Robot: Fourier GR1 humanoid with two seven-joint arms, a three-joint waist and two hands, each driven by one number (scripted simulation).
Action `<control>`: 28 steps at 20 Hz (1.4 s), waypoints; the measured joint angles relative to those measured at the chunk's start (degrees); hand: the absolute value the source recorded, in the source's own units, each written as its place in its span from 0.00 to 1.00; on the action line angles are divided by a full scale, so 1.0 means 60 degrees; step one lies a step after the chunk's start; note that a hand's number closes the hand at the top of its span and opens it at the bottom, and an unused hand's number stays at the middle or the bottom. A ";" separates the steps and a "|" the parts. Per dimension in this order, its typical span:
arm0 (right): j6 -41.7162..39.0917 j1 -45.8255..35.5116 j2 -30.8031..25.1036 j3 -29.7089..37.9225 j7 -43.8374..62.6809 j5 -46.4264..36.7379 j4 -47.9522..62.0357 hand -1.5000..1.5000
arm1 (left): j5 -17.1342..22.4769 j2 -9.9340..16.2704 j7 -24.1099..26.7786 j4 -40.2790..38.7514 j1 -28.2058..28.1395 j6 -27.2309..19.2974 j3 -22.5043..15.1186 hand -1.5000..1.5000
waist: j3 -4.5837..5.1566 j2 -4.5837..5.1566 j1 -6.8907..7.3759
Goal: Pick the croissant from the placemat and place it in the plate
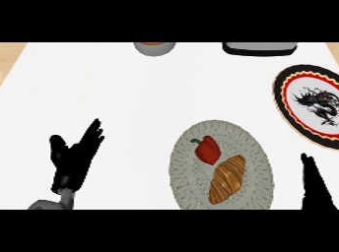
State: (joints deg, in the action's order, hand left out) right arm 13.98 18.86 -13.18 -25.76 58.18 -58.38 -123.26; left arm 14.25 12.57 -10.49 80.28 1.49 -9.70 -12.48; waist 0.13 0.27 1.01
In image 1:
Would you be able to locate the grey bowl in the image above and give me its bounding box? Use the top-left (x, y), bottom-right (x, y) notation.
top-left (132, 41), bottom-right (177, 57)

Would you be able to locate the round grey woven placemat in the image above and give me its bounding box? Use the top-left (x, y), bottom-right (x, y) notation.
top-left (169, 119), bottom-right (277, 211)

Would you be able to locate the red bell pepper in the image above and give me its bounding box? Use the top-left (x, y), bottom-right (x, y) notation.
top-left (189, 135), bottom-right (222, 166)

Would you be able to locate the black and grey appliance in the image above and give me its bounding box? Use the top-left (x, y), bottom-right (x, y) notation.
top-left (220, 41), bottom-right (299, 57)

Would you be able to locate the dragon print plate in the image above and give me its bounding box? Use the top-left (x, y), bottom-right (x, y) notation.
top-left (272, 64), bottom-right (339, 152)

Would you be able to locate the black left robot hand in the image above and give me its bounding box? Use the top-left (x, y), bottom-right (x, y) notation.
top-left (47, 118), bottom-right (106, 195)

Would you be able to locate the brown croissant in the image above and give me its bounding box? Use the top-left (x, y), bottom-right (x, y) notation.
top-left (209, 155), bottom-right (247, 206)

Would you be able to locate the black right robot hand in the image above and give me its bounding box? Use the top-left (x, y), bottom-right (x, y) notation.
top-left (299, 153), bottom-right (339, 211)

